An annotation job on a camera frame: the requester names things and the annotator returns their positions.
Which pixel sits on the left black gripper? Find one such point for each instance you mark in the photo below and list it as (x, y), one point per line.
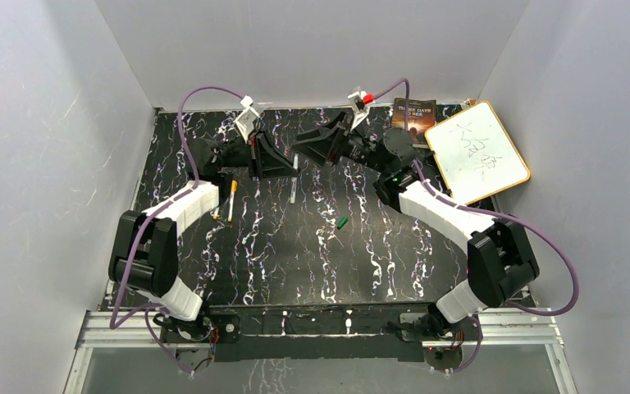
(270, 162)

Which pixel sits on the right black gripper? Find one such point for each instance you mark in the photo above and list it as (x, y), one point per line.
(322, 143)

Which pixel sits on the white marker pen yellow end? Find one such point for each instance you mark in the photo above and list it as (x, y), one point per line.
(234, 186)

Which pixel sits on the green pen cap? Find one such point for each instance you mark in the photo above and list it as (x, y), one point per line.
(342, 222)

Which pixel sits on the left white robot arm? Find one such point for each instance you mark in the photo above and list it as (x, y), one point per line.
(145, 250)

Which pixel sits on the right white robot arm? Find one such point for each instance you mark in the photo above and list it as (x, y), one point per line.
(500, 259)

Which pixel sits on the dark book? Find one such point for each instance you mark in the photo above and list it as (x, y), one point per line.
(420, 117)

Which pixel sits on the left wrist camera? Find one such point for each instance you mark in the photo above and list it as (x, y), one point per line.
(244, 122)

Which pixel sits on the whiteboard with wooden frame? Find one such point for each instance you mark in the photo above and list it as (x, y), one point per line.
(475, 154)

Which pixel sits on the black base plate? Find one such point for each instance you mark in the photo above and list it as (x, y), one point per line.
(318, 331)

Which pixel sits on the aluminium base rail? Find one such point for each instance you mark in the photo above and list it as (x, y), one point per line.
(514, 353)

